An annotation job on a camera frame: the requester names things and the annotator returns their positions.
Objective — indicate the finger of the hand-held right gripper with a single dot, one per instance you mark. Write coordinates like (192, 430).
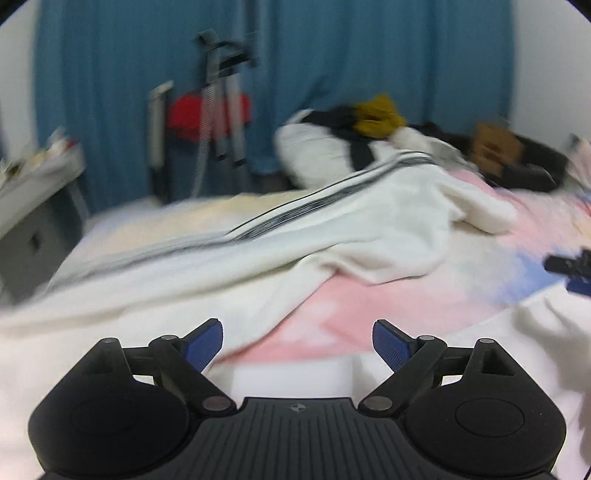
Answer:
(570, 264)
(581, 288)

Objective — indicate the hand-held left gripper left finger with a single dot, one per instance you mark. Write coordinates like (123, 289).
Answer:
(203, 344)

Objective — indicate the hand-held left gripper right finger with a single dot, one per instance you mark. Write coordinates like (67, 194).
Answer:
(392, 344)

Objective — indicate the white pants with black stripes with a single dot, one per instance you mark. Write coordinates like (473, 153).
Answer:
(323, 230)

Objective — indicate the black clothing pile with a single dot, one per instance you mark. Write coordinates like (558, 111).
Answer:
(535, 170)

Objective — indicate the grey white garment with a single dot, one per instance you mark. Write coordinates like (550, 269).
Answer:
(438, 150)

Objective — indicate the white padded jacket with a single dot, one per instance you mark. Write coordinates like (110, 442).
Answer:
(314, 152)

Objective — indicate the grey side cabinet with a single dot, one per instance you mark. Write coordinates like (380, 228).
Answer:
(37, 217)

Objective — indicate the black upright panel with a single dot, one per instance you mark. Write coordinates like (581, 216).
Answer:
(159, 138)

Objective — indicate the mustard yellow garment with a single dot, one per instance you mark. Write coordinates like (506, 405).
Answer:
(378, 115)

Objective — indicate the red cloth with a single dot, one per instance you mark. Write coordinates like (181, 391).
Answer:
(184, 115)

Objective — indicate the silver black tripod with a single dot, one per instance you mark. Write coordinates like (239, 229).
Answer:
(231, 115)

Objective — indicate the black garment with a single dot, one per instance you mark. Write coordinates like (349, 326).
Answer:
(337, 120)

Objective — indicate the row of toiletry bottles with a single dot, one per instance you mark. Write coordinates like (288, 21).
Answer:
(41, 154)

